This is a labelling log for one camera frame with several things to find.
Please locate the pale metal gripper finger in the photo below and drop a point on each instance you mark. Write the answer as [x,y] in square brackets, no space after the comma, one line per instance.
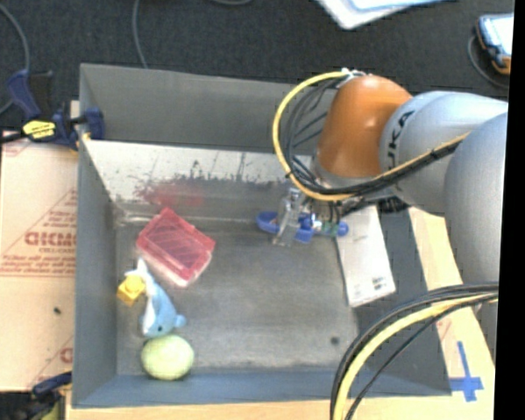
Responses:
[294,215]
[283,225]

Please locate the blue curved plastic piece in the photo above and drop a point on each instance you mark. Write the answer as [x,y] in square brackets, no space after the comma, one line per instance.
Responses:
[267,221]

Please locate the white flat box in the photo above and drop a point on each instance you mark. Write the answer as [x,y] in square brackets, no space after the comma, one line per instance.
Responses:
[367,263]

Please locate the grey metal bin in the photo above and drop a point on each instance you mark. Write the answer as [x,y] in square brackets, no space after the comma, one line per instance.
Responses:
[257,301]

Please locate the pink clear plastic box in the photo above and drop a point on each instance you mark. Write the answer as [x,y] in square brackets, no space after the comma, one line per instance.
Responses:
[175,246]

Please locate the blue and white toy dolphin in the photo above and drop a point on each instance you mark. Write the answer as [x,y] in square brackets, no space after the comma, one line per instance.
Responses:
[160,309]

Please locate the yellow toy brick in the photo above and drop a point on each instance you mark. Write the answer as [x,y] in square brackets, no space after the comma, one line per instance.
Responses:
[131,289]

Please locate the pale green ball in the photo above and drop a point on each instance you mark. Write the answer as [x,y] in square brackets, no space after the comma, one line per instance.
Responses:
[167,358]

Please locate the brown cardboard board, red print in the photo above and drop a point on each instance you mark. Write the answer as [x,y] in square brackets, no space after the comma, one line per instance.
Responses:
[30,280]

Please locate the black cylinder on white bracket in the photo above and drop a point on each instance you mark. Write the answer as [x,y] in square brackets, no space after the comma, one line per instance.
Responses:
[392,206]

